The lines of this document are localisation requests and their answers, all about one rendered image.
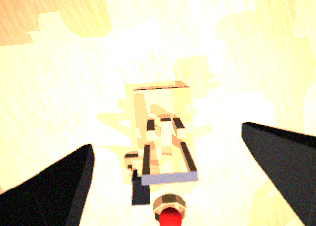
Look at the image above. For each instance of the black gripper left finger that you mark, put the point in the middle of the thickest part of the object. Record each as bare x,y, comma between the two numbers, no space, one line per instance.
55,196

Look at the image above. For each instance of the red ball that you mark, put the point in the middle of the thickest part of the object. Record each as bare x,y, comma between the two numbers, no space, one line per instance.
170,217

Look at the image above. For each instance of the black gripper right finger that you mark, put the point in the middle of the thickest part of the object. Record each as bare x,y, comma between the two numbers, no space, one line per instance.
288,158

